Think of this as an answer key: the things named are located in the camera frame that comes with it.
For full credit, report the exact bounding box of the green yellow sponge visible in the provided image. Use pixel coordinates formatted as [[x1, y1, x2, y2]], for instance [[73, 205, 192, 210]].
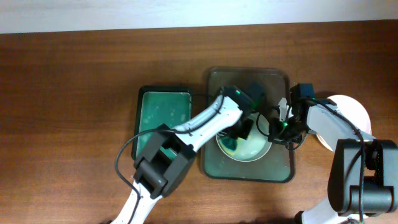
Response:
[[220, 138, 238, 155]]

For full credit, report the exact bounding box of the white plate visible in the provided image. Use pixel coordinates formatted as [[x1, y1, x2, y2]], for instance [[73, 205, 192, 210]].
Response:
[[307, 95, 372, 152], [216, 113, 272, 162]]

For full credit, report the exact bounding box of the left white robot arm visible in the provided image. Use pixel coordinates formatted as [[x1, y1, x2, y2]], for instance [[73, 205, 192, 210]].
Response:
[[113, 82, 265, 224]]

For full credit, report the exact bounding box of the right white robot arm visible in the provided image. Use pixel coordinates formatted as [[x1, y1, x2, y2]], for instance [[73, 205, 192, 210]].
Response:
[[268, 83, 397, 224]]

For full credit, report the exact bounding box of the dark grey serving tray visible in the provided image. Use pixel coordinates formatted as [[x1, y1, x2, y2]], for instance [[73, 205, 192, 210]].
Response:
[[200, 67, 295, 183]]

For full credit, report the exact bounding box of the green water tray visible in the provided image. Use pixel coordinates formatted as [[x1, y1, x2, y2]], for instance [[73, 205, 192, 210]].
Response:
[[131, 85, 193, 161]]

